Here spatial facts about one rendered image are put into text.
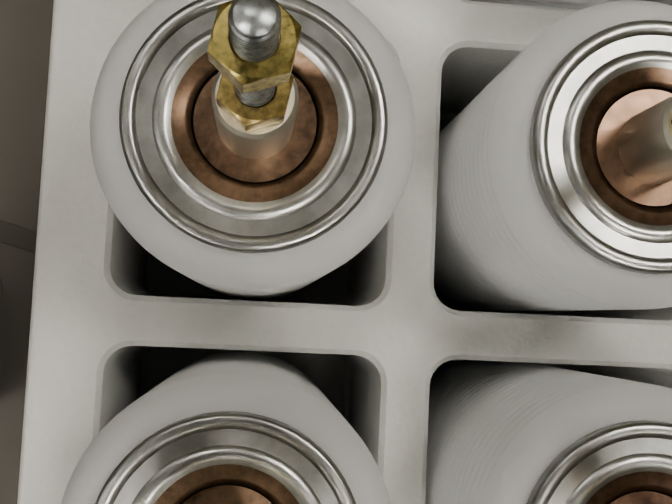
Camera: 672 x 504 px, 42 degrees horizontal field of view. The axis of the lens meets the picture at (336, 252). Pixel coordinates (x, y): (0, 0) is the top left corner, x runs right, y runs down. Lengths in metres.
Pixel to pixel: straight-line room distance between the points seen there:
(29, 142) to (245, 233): 0.29
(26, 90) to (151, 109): 0.28
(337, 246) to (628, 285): 0.09
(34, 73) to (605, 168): 0.35
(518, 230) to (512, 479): 0.07
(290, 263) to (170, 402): 0.05
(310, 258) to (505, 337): 0.11
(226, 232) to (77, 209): 0.09
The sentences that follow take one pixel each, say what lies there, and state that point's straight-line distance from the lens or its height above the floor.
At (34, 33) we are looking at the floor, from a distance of 0.54.
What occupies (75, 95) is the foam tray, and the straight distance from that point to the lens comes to 0.34.
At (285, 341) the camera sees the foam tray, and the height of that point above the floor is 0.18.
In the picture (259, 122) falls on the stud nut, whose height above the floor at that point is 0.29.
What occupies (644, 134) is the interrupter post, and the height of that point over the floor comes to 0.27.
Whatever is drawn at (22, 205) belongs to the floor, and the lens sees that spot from 0.52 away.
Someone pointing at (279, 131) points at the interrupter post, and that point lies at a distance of 0.22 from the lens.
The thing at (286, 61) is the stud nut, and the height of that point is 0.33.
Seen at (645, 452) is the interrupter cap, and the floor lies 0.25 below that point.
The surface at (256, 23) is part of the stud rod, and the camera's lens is 0.17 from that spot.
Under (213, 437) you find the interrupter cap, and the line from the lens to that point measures 0.25.
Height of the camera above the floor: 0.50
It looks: 83 degrees down
